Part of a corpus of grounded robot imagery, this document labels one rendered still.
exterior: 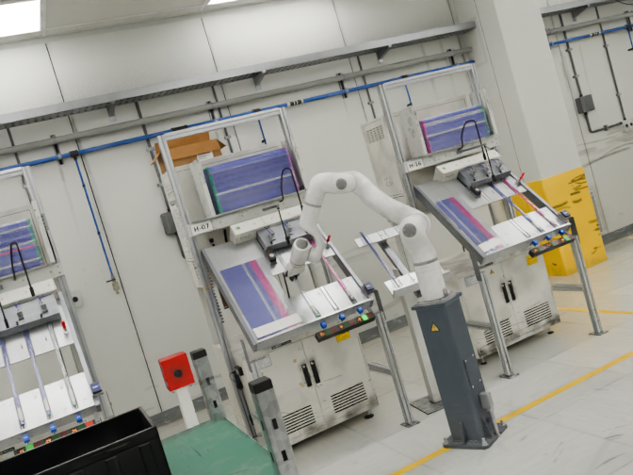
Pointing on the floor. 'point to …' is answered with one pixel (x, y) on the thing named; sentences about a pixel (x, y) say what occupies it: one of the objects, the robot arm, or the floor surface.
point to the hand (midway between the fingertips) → (293, 277)
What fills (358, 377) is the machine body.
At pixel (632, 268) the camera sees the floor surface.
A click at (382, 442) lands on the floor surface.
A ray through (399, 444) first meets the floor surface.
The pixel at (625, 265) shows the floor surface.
